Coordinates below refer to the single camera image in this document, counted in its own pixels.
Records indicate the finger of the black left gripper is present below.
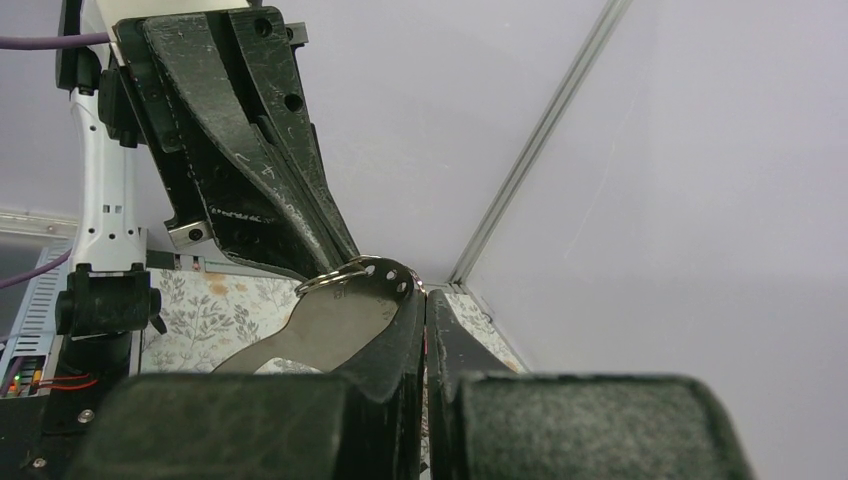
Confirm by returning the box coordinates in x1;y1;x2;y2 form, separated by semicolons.
228;7;359;265
144;13;337;279

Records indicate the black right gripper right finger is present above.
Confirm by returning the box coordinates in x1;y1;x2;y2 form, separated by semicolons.
427;290;754;479

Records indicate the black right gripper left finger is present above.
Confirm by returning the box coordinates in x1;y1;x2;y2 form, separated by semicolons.
66;292;425;479

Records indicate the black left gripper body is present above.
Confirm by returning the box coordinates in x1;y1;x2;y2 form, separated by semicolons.
99;6;313;253

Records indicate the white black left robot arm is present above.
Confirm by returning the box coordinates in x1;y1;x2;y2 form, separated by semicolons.
49;1;359;395

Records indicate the floral table mat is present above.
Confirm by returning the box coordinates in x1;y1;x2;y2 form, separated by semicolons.
139;268;531;378

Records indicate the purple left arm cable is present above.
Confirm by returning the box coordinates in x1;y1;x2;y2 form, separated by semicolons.
0;31;114;53

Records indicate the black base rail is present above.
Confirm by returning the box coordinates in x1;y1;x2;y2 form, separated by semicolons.
0;245;144;480

